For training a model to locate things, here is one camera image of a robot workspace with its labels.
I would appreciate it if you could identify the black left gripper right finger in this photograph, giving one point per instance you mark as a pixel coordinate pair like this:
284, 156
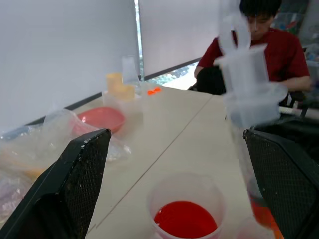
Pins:
286, 179

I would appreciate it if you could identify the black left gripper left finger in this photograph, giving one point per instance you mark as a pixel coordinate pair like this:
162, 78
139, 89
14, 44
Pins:
69, 184

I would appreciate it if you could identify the clear cup with red liquid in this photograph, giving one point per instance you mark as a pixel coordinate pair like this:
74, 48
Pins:
187, 211

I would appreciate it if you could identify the yellow plastic cup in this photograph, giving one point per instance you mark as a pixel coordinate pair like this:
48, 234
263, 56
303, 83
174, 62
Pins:
126, 92
114, 81

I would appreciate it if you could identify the clear plastic bag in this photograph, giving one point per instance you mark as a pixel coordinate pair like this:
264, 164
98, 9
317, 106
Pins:
37, 149

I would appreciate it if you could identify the red plastic bowl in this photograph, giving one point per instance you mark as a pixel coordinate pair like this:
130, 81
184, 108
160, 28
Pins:
104, 119

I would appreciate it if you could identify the clear plastic container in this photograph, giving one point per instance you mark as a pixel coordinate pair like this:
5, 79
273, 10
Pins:
122, 109

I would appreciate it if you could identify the person in red shirt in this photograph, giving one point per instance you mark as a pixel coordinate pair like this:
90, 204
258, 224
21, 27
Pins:
286, 54

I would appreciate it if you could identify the small orange object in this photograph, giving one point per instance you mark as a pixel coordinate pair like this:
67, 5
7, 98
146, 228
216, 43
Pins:
154, 90

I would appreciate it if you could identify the clear conical flask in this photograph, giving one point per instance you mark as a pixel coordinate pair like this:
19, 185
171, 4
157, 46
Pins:
130, 72

